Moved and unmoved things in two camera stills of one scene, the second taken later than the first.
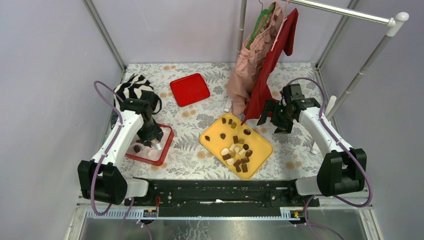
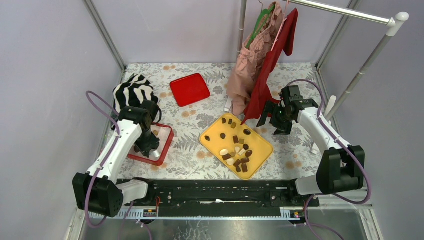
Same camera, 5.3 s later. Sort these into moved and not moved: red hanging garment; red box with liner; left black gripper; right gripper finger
Moved: left black gripper
Not moved: red box with liner; red hanging garment; right gripper finger
